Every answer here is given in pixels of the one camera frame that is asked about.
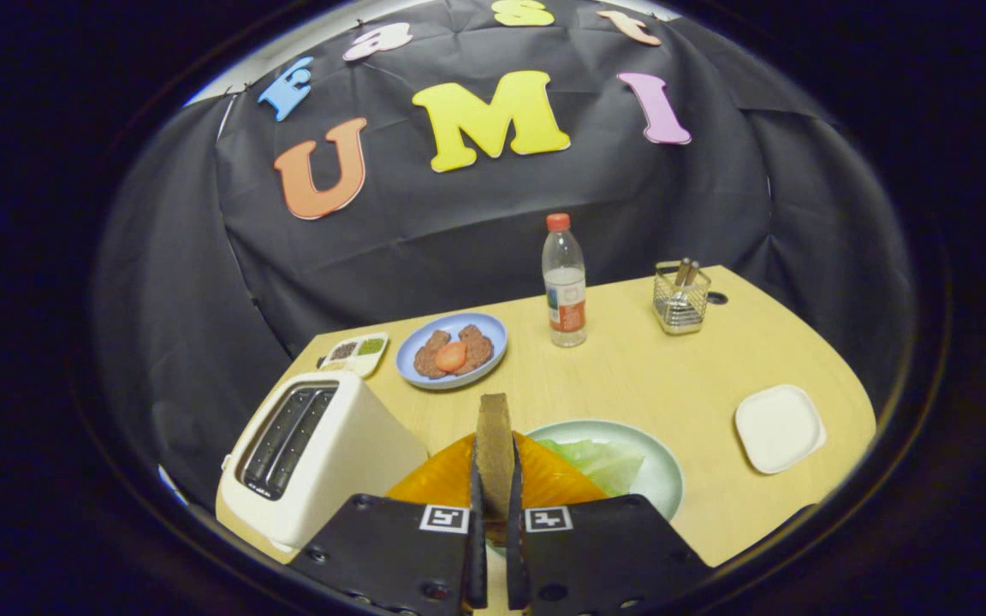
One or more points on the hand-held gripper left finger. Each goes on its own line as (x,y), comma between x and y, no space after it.
(477,556)

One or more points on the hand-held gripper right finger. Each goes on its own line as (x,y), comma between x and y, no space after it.
(517,565)

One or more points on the dark toasted bread slice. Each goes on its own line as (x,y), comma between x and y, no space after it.
(495,453)

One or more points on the white toaster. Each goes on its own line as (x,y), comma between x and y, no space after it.
(373,453)

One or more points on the pale green round plate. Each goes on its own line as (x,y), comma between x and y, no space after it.
(664,488)

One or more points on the red tomato slice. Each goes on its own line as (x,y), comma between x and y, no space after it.
(450,357)

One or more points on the brown meat patty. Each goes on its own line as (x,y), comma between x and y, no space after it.
(429,359)
(478,346)

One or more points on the white seasoning tray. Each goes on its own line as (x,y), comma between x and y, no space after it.
(365,352)

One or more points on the blue round plate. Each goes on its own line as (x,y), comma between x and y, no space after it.
(450,321)

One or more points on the clear plastic water bottle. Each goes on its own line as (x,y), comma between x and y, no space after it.
(566,299)

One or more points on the white square plate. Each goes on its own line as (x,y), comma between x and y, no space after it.
(780,428)

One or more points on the black table grommet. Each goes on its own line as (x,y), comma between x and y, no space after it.
(717,298)

